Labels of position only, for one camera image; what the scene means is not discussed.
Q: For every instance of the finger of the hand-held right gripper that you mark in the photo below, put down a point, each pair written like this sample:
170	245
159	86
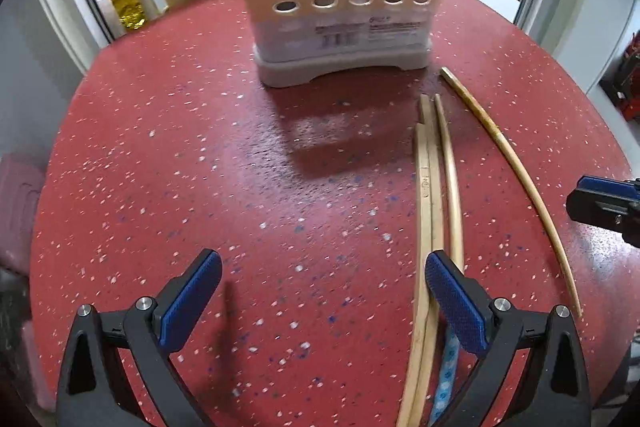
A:
600	202

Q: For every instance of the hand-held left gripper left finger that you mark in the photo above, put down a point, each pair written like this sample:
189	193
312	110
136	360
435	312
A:
192	302

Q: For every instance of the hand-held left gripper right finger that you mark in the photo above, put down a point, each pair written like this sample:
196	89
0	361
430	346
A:
455	302

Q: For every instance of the wooden chopstick blue patterned end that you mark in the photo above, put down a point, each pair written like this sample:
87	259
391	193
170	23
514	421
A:
452	187

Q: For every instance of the red bag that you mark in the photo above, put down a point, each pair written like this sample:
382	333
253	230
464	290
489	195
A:
627	77

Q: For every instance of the pink chair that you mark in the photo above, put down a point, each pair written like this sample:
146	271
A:
20	207

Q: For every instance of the gold foil packet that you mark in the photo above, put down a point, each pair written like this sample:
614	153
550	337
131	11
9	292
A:
127	7

